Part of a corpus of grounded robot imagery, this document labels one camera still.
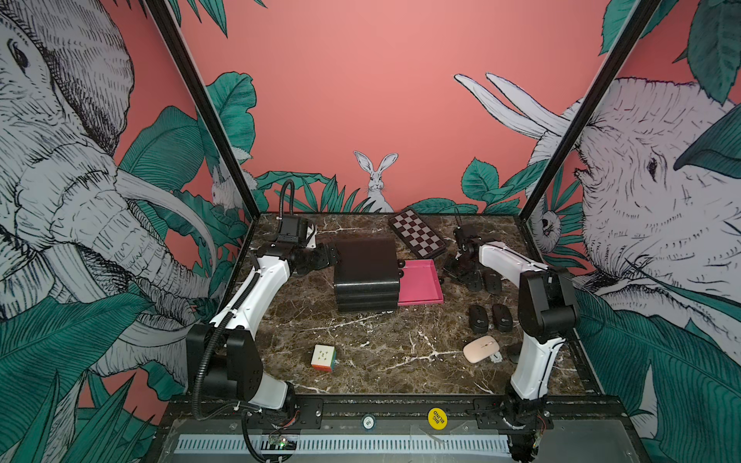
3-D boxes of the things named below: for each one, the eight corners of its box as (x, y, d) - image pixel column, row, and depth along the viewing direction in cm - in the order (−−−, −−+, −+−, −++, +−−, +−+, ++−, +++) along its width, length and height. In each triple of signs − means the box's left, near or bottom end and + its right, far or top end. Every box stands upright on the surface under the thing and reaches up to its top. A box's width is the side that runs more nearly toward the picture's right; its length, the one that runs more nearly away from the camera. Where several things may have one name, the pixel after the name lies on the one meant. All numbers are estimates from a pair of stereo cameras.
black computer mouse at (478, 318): (471, 332, 91) (473, 328, 89) (466, 309, 96) (468, 305, 94) (487, 332, 91) (490, 328, 89) (481, 309, 96) (484, 305, 94)
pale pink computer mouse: (467, 364, 84) (469, 362, 82) (458, 348, 87) (460, 345, 85) (499, 351, 87) (502, 348, 85) (489, 336, 90) (492, 333, 88)
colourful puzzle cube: (314, 371, 83) (310, 365, 78) (317, 351, 86) (313, 344, 82) (335, 371, 83) (332, 366, 78) (336, 351, 86) (334, 344, 82)
